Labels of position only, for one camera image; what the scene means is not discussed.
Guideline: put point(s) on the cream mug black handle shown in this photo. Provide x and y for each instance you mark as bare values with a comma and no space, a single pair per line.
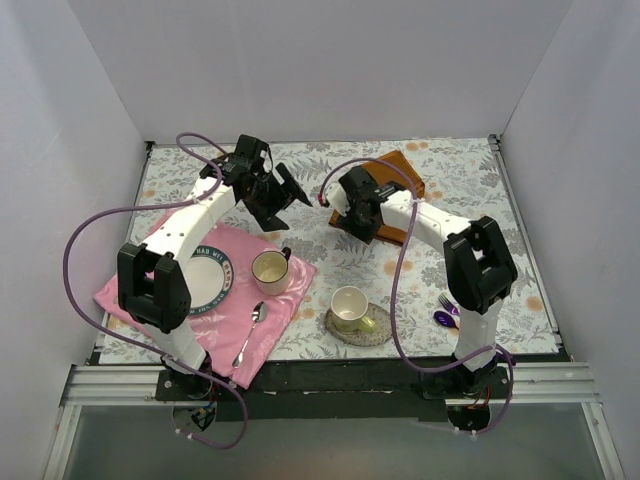
270,270

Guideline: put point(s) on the purple fork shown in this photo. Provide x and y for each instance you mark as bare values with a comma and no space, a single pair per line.
448,305

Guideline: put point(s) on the purple spoon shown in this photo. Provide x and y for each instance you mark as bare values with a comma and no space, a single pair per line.
444,319

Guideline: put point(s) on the aluminium frame rail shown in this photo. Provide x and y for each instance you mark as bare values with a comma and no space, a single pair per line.
367,419

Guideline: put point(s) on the white plate green rim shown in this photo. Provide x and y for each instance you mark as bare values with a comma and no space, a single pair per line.
209,275

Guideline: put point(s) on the silver spoon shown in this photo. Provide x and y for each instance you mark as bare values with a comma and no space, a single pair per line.
258,315

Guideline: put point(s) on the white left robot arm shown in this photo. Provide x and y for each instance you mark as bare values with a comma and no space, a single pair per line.
152,287

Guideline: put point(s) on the floral patterned tablecloth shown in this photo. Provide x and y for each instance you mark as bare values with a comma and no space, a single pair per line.
461,177

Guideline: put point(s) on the orange-brown cloth napkin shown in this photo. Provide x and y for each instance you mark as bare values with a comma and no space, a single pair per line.
375,179

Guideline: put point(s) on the pale green teacup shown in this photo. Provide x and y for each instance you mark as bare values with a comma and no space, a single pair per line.
349,306

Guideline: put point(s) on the woven round saucer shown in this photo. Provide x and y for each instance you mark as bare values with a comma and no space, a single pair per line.
381,335

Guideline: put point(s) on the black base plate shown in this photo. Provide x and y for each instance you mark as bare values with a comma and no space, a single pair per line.
357,389

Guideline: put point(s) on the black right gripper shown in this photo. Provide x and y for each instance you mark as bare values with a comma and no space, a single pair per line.
364,232

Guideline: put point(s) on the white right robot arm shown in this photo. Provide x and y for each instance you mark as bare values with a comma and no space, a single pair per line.
480,270

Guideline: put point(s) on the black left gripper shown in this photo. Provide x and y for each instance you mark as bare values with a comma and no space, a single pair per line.
275,195

